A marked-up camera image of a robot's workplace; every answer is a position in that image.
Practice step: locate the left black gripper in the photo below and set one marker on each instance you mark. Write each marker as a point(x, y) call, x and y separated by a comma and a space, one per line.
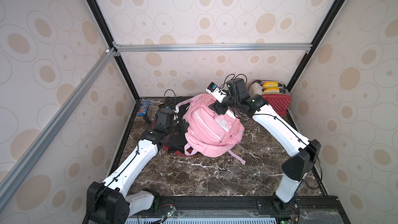
point(183, 127)

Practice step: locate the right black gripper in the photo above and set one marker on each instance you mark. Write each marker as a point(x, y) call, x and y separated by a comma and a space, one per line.
point(218, 107)

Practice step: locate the black backpack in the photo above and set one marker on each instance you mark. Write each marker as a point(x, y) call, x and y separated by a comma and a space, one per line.
point(168, 128)

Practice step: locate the red backpack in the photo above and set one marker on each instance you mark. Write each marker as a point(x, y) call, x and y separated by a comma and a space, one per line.
point(180, 151)

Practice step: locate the pink backpack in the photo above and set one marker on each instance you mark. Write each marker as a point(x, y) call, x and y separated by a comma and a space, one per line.
point(209, 133)

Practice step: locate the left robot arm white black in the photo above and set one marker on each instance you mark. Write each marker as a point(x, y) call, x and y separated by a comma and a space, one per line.
point(108, 202)

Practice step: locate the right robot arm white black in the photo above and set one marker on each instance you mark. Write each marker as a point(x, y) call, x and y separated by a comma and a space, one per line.
point(302, 151)

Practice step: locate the blue candy packet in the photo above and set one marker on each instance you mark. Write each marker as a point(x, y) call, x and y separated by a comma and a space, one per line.
point(143, 109)

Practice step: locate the front yellow toast slice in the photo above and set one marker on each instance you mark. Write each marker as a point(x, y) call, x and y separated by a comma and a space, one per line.
point(271, 90)

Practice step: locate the yellow toast slice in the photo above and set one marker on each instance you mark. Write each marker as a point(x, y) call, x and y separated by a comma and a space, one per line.
point(271, 85)
point(271, 90)

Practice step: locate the rear yellow toast slice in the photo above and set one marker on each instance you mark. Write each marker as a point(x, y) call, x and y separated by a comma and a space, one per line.
point(271, 85)

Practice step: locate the red polka dot toaster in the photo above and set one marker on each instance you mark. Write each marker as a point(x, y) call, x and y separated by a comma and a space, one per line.
point(279, 102)

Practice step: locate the horizontal aluminium bar rear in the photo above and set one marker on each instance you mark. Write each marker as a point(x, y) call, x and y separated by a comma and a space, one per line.
point(213, 47)

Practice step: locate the diagonal aluminium bar left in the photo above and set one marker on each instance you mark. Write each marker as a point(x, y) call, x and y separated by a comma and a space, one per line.
point(30, 158)

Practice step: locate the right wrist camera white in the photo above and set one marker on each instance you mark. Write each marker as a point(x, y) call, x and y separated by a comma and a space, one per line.
point(216, 92)

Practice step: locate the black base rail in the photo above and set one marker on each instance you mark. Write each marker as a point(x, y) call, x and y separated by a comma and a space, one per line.
point(229, 210)

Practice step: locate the black frame post left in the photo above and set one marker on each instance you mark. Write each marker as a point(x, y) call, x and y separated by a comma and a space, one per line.
point(103, 26)

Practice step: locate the black frame post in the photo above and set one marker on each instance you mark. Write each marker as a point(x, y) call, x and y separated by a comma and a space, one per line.
point(327, 22)
point(103, 26)

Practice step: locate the black frame post right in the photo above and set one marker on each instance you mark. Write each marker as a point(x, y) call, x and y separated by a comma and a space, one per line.
point(327, 22)

